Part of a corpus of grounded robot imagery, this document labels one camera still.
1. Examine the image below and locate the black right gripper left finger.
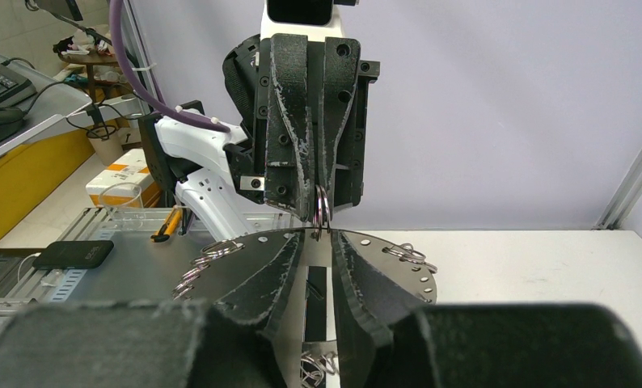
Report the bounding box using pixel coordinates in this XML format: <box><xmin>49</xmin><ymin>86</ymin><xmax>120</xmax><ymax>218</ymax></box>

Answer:
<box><xmin>0</xmin><ymin>230</ymin><xmax>306</xmax><ymax>388</ymax></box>

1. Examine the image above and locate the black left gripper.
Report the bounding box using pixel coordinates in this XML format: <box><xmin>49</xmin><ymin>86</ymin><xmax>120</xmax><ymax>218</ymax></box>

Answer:
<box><xmin>222</xmin><ymin>34</ymin><xmax>380</xmax><ymax>221</ymax></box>

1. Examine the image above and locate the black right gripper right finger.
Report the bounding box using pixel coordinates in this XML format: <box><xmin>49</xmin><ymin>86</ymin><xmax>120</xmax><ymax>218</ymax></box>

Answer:
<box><xmin>331</xmin><ymin>230</ymin><xmax>642</xmax><ymax>387</ymax></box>

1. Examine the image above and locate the round metal key ring plate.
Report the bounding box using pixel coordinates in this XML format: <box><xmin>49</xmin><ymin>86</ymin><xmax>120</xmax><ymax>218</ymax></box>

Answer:
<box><xmin>172</xmin><ymin>226</ymin><xmax>438</xmax><ymax>387</ymax></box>

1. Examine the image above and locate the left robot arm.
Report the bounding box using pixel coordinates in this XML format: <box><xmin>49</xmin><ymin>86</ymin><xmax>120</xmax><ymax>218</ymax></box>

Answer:
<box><xmin>140</xmin><ymin>33</ymin><xmax>381</xmax><ymax>239</ymax></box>

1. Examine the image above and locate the orange utility knife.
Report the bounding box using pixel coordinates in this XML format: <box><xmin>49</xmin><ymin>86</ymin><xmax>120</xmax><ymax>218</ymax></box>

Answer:
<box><xmin>150</xmin><ymin>206</ymin><xmax>183</xmax><ymax>243</ymax></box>

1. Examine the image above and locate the black smartphone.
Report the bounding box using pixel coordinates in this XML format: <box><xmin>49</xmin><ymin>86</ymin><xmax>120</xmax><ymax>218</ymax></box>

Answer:
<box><xmin>32</xmin><ymin>240</ymin><xmax>114</xmax><ymax>270</ymax></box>

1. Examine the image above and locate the clear plastic cup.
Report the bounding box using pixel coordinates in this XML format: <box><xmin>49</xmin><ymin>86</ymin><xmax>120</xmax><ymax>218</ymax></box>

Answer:
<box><xmin>98</xmin><ymin>182</ymin><xmax>143</xmax><ymax>221</ymax></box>

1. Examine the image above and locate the white cardboard box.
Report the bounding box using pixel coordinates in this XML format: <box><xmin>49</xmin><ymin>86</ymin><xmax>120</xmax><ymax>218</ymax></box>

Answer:
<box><xmin>86</xmin><ymin>149</ymin><xmax>162</xmax><ymax>208</ymax></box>

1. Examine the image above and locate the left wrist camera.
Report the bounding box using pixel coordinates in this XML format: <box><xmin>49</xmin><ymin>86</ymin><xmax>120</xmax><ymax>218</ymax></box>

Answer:
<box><xmin>260</xmin><ymin>0</ymin><xmax>345</xmax><ymax>42</ymax></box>

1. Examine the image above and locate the white cable duct left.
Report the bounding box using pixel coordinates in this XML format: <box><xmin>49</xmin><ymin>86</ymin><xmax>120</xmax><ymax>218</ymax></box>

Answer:
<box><xmin>10</xmin><ymin>268</ymin><xmax>89</xmax><ymax>306</ymax></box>

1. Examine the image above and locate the aluminium frame post right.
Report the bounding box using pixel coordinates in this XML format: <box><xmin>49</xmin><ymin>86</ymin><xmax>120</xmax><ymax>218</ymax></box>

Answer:
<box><xmin>594</xmin><ymin>149</ymin><xmax>642</xmax><ymax>230</ymax></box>

